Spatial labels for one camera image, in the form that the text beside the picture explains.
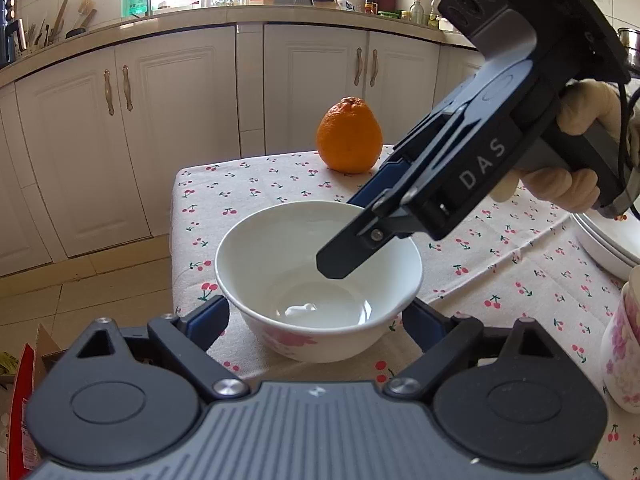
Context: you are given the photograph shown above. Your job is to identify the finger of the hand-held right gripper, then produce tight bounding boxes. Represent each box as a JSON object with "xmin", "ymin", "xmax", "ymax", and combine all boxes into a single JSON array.
[
  {"xmin": 316, "ymin": 105, "xmax": 471, "ymax": 279},
  {"xmin": 347, "ymin": 152, "xmax": 416, "ymax": 208}
]

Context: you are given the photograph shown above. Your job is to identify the stainless steel pot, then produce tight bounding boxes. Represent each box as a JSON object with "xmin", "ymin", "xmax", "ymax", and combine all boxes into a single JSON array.
[{"xmin": 617, "ymin": 27, "xmax": 640, "ymax": 73}]

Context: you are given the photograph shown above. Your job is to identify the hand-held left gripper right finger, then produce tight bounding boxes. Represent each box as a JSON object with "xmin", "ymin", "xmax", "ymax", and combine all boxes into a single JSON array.
[{"xmin": 385, "ymin": 297, "xmax": 553, "ymax": 401}]

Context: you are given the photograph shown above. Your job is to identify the plain white plate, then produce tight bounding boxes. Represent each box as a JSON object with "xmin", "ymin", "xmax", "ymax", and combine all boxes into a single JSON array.
[{"xmin": 576, "ymin": 230, "xmax": 640, "ymax": 282}]

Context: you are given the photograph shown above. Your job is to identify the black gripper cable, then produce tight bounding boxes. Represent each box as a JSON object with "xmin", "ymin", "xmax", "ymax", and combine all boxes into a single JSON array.
[{"xmin": 617, "ymin": 77, "xmax": 636, "ymax": 186}]

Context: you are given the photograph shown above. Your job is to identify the black kitchen appliance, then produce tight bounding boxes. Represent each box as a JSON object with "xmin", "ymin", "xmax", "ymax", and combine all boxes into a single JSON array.
[{"xmin": 0, "ymin": 0, "xmax": 26, "ymax": 68}]

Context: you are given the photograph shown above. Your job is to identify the white pink-flower bowl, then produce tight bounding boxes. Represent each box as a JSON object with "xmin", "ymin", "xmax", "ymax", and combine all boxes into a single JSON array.
[{"xmin": 215, "ymin": 201, "xmax": 425, "ymax": 365}]

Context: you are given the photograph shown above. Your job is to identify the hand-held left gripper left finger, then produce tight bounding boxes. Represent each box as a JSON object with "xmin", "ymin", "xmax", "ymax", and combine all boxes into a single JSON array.
[{"xmin": 75, "ymin": 295, "xmax": 251, "ymax": 403}]

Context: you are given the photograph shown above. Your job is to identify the red cardboard box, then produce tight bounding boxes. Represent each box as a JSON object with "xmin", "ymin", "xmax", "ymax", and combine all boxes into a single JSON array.
[{"xmin": 0, "ymin": 322, "xmax": 68, "ymax": 480}]

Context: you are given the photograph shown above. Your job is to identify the orange without leaf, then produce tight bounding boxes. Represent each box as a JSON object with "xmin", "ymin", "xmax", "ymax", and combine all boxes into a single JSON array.
[{"xmin": 316, "ymin": 96, "xmax": 384, "ymax": 175}]

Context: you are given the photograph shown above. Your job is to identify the cherry print tablecloth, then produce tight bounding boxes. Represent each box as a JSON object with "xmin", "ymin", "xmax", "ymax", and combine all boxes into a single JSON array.
[{"xmin": 170, "ymin": 145, "xmax": 640, "ymax": 480}]

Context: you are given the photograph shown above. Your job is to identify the white embossed bowl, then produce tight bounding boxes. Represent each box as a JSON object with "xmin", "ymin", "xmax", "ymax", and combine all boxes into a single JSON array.
[{"xmin": 601, "ymin": 280, "xmax": 640, "ymax": 411}]

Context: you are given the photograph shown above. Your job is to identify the person's right hand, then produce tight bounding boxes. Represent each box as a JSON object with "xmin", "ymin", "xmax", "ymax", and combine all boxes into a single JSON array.
[{"xmin": 490, "ymin": 80, "xmax": 640, "ymax": 213}]

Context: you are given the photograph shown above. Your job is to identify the wooden kitchen utensils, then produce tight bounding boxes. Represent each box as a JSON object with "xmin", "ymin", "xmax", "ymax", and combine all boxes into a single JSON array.
[{"xmin": 22, "ymin": 0, "xmax": 98, "ymax": 48}]

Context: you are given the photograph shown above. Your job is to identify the white kitchen cabinets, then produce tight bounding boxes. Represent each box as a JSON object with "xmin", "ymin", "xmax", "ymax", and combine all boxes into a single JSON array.
[{"xmin": 0, "ymin": 22, "xmax": 488, "ymax": 278}]

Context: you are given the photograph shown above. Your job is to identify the beige kitchen countertop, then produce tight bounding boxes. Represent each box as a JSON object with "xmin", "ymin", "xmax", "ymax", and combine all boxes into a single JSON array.
[{"xmin": 0, "ymin": 2, "xmax": 481, "ymax": 86}]

